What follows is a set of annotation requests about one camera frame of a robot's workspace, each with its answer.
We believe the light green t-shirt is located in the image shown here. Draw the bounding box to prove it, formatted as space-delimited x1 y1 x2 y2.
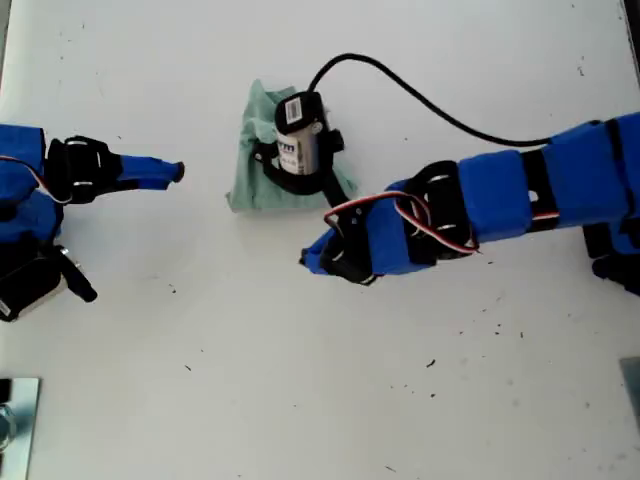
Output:
223 78 360 214

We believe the black camera box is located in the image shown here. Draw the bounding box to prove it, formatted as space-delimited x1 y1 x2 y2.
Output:
272 91 329 177
0 244 69 324

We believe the black camera cable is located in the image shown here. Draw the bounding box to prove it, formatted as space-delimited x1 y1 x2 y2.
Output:
305 52 551 147

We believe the shiny steel plate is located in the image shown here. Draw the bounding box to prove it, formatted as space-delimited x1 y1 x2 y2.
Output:
0 377 42 480

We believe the red white servo wire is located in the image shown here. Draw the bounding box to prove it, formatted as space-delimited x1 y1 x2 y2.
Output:
0 155 74 205
322 192 484 256

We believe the black camera stalk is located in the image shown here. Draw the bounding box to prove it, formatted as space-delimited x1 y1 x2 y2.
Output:
253 127 354 211
59 247 99 304

